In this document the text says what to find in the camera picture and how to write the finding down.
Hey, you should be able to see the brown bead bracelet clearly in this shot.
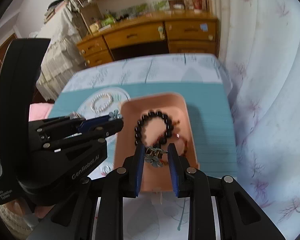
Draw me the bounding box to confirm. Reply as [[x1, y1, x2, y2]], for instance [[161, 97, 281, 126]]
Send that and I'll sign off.
[[150, 120, 190, 167]]

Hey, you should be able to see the white floral curtain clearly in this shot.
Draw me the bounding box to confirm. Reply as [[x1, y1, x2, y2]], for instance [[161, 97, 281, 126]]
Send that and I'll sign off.
[[207, 0, 300, 230]]

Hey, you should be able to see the pearl bracelet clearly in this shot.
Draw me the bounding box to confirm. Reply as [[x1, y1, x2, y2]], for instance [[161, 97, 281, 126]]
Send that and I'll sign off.
[[90, 93, 115, 112]]

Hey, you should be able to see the silver flower chain bracelet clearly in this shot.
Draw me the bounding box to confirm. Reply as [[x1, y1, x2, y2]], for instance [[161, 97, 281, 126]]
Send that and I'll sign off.
[[144, 147, 168, 168]]

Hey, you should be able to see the stack of books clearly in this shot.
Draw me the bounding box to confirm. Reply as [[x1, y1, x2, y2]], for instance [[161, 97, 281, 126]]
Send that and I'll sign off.
[[44, 0, 68, 24]]

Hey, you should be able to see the black bead bracelet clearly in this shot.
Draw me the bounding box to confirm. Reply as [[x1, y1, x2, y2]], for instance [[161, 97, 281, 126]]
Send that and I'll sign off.
[[134, 110, 176, 153]]

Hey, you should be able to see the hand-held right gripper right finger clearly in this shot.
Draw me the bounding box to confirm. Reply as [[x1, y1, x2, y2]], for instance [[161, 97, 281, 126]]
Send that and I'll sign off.
[[167, 143, 285, 240]]

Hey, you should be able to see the wooden desk hutch shelf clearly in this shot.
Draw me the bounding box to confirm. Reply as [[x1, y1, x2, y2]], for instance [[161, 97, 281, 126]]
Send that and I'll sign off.
[[66, 0, 213, 38]]

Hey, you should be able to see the wooden desk with drawers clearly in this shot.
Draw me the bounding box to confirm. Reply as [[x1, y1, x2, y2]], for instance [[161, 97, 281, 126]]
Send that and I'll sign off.
[[76, 12, 219, 68]]

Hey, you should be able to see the pink blanket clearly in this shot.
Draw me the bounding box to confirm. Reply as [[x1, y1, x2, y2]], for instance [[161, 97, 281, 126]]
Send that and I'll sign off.
[[29, 103, 54, 122]]

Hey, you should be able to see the person's left hand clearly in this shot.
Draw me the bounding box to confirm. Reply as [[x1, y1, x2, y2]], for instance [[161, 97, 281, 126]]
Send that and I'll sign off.
[[9, 200, 57, 220]]

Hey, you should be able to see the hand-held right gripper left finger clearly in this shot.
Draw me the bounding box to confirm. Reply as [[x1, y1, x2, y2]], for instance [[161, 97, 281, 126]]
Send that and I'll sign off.
[[27, 144, 145, 240]]

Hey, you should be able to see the pink plastic tray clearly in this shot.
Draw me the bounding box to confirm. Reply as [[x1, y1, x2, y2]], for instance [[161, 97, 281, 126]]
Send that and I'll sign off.
[[114, 92, 200, 193]]

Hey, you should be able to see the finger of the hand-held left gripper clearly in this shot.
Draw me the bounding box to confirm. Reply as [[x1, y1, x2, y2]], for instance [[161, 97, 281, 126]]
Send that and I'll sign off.
[[40, 119, 124, 155], [29, 114, 111, 140]]

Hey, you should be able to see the cream lace cover cloth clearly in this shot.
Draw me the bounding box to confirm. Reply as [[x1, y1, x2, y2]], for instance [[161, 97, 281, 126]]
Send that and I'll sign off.
[[36, 1, 87, 100]]

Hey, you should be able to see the floral paper cup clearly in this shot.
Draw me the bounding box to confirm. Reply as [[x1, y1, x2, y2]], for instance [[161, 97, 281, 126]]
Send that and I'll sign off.
[[190, 0, 207, 12]]

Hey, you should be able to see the brown wooden door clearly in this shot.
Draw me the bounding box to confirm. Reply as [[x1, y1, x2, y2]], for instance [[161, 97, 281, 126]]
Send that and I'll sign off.
[[0, 34, 18, 80]]

